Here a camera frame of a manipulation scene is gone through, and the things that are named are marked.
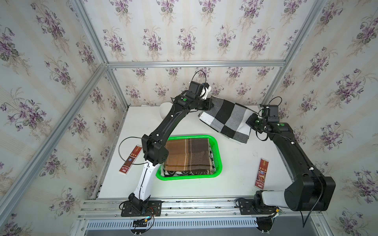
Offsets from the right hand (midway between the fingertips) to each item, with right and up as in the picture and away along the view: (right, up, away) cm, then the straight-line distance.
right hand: (249, 119), depth 82 cm
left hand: (-20, +8, 0) cm, 22 cm away
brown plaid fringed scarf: (-33, -21, +1) cm, 39 cm away
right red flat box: (+7, -33, 0) cm, 34 cm away
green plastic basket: (-19, -15, +6) cm, 25 cm away
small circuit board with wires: (-58, -51, -11) cm, 78 cm away
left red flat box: (-71, -25, +7) cm, 75 cm away
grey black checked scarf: (-10, 0, +1) cm, 10 cm away
